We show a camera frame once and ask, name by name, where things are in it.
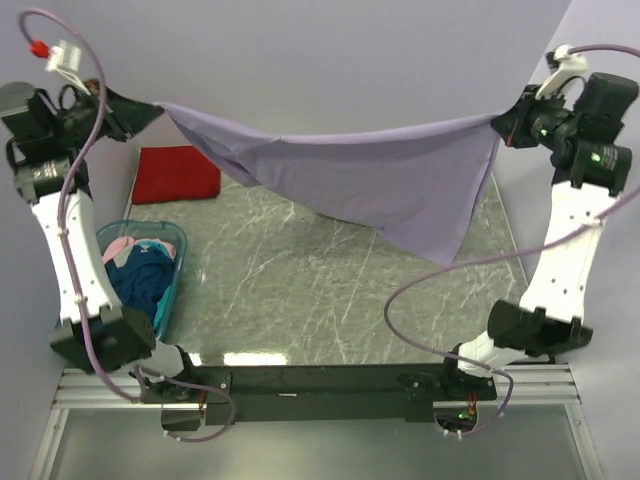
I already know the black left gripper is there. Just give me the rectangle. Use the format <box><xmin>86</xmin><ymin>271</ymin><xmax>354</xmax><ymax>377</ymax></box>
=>
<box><xmin>49</xmin><ymin>77</ymin><xmax>162</xmax><ymax>151</ymax></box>

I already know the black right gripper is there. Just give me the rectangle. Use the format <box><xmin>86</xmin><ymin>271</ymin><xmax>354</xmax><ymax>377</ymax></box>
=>
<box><xmin>492</xmin><ymin>83</ymin><xmax>581</xmax><ymax>150</ymax></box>

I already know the lavender t shirt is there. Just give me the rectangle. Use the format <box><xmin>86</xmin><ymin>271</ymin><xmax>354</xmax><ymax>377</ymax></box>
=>
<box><xmin>162</xmin><ymin>103</ymin><xmax>499</xmax><ymax>266</ymax></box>

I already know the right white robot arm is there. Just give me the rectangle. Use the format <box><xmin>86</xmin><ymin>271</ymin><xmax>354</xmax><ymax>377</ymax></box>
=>
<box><xmin>438</xmin><ymin>73</ymin><xmax>639</xmax><ymax>399</ymax></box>

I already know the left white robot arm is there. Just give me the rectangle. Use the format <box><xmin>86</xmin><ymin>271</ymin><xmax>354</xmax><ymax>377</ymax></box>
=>
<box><xmin>1</xmin><ymin>80</ymin><xmax>200</xmax><ymax>402</ymax></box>

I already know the folded red t shirt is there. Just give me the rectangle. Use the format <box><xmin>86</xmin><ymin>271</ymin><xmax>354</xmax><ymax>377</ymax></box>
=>
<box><xmin>131</xmin><ymin>146</ymin><xmax>221</xmax><ymax>205</ymax></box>

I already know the pink garment in basket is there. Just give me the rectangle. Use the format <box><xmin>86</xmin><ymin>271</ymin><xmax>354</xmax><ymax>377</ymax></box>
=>
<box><xmin>102</xmin><ymin>236</ymin><xmax>135</xmax><ymax>264</ymax></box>

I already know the teal plastic laundry basket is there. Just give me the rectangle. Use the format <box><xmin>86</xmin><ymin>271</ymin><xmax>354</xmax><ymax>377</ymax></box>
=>
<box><xmin>97</xmin><ymin>220</ymin><xmax>187</xmax><ymax>340</ymax></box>

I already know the navy garment in basket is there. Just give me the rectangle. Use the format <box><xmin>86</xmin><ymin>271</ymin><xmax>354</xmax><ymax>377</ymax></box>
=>
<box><xmin>105</xmin><ymin>244</ymin><xmax>175</xmax><ymax>328</ymax></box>

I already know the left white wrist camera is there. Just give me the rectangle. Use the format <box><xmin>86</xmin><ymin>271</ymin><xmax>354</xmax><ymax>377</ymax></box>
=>
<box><xmin>29</xmin><ymin>40</ymin><xmax>89</xmax><ymax>93</ymax></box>

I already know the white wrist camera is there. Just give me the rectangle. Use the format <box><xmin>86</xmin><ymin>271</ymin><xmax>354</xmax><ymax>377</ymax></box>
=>
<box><xmin>29</xmin><ymin>40</ymin><xmax>89</xmax><ymax>93</ymax></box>
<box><xmin>535</xmin><ymin>44</ymin><xmax>588</xmax><ymax>100</ymax></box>

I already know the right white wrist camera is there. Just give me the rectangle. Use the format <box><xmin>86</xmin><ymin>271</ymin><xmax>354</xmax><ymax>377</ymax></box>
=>
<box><xmin>535</xmin><ymin>44</ymin><xmax>588</xmax><ymax>100</ymax></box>

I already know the aluminium frame rail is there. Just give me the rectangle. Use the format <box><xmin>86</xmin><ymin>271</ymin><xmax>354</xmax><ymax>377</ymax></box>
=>
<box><xmin>53</xmin><ymin>363</ymin><xmax>582</xmax><ymax>409</ymax></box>

